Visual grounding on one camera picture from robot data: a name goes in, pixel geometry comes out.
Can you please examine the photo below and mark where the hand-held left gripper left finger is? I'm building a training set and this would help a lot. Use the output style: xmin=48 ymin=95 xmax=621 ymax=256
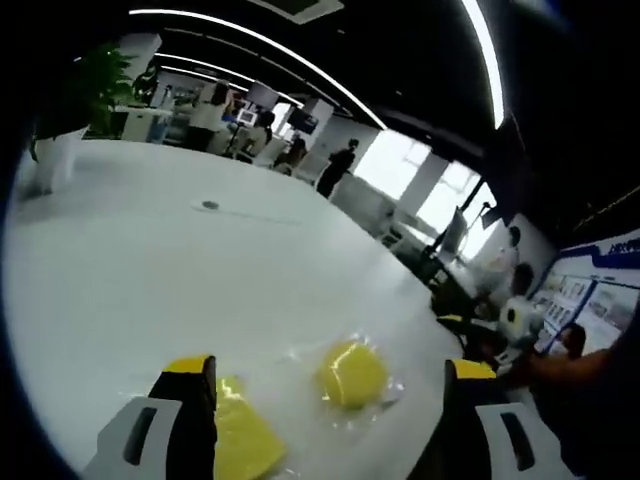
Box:
xmin=82 ymin=354 xmax=219 ymax=480

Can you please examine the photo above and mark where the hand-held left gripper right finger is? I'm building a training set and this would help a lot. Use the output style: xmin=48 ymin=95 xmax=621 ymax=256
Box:
xmin=409 ymin=357 xmax=576 ymax=480

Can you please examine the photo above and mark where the rectangular yellow silicone block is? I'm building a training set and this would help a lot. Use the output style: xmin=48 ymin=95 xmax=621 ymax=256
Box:
xmin=213 ymin=374 xmax=288 ymax=480

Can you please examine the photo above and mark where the round yellow silicone block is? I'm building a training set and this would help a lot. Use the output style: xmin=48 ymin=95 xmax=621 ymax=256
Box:
xmin=314 ymin=339 xmax=391 ymax=413

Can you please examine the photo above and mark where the black tripod stand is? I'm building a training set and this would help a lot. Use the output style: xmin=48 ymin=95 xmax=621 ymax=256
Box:
xmin=428 ymin=178 xmax=497 ymax=262

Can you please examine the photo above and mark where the dark display screen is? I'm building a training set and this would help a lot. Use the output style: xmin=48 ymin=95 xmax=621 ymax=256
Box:
xmin=288 ymin=106 xmax=320 ymax=135

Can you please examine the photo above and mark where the wide bright ceiling light strip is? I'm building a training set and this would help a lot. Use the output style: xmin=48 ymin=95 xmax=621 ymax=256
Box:
xmin=458 ymin=0 xmax=507 ymax=130

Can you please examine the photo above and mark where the hanging monitor screen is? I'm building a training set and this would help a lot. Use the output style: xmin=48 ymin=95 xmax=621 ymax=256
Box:
xmin=248 ymin=81 xmax=278 ymax=107

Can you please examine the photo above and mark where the long curved ceiling light strip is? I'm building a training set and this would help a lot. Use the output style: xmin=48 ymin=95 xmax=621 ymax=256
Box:
xmin=128 ymin=8 xmax=387 ymax=131

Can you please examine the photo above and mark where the potted green plant white pot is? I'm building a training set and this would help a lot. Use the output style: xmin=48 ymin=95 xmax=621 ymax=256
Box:
xmin=28 ymin=42 xmax=135 ymax=197

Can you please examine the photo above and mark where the ceiling air conditioner vent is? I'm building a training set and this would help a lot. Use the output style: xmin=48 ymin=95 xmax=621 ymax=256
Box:
xmin=258 ymin=0 xmax=346 ymax=24

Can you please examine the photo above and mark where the blue framed wall poster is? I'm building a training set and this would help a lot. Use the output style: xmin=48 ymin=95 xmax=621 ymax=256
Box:
xmin=528 ymin=238 xmax=640 ymax=357

